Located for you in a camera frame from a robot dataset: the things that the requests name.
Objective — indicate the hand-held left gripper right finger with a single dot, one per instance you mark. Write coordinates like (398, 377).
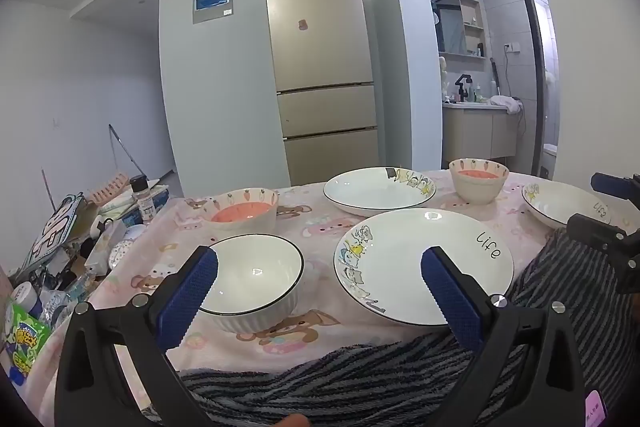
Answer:
(450, 294)

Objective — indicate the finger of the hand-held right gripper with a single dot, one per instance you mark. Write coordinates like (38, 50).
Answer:
(597, 232)
(617, 184)

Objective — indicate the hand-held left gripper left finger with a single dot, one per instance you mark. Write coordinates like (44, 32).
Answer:
(192, 292)

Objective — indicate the white plate black rim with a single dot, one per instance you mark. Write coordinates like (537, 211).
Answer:
(560, 204)

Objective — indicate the white ribbed bowl black rim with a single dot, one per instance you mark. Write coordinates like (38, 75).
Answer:
(250, 272)

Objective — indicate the pink carrot print bowl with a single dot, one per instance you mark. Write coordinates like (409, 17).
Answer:
(245, 212)
(477, 184)

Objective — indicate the white deep plate cartoon print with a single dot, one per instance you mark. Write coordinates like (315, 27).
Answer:
(370, 192)

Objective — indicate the person's left hand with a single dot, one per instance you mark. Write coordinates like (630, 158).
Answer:
(292, 422)

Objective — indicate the blue and white box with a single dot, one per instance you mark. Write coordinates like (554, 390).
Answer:
(160, 197)

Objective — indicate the clear plastic bottle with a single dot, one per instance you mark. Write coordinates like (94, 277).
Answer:
(67, 299)

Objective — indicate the pink comb-shaped rack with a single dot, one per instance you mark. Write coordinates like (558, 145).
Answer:
(110, 192)

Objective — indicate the grey striped towel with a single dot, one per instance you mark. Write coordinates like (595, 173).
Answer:
(350, 382)

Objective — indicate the pink printed blanket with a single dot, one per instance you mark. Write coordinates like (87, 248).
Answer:
(312, 232)

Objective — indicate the white towel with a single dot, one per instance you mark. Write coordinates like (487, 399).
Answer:
(506, 103)

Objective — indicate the beige vanity cabinet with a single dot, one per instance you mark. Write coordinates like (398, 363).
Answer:
(475, 134)

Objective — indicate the blue cartoon backpack card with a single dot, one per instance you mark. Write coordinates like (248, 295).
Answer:
(52, 229)

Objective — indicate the white jar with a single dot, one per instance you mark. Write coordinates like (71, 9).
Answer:
(25, 299)

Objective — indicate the green snack packet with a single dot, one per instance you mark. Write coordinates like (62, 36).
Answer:
(25, 342)

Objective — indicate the thin stick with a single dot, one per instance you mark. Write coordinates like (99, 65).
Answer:
(47, 187)

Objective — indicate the black faucet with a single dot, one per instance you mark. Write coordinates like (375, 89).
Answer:
(462, 89)

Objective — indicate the white doll figure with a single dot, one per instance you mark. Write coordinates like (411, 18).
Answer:
(444, 77)

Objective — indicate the bathroom mirror cabinet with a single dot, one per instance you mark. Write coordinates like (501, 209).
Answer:
(457, 24)

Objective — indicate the gold refrigerator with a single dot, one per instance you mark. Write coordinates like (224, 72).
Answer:
(320, 57)

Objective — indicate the dark door frame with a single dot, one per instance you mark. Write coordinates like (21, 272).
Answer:
(532, 57)

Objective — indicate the wall outlet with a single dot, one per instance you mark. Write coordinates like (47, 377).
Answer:
(511, 47)

